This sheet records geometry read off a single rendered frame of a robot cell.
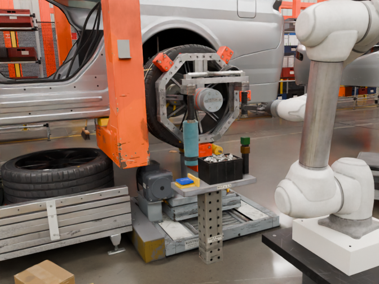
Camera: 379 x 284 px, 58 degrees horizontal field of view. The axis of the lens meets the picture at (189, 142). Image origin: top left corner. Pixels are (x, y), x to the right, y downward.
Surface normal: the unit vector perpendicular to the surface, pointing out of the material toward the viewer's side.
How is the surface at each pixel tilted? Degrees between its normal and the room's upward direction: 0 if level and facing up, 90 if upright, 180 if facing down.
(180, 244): 90
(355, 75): 109
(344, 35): 104
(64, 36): 90
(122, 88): 90
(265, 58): 90
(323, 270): 0
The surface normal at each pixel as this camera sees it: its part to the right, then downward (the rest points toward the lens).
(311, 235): -0.92, 0.11
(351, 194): 0.22, 0.04
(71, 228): 0.43, 0.17
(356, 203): 0.21, 0.26
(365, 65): -0.65, 0.19
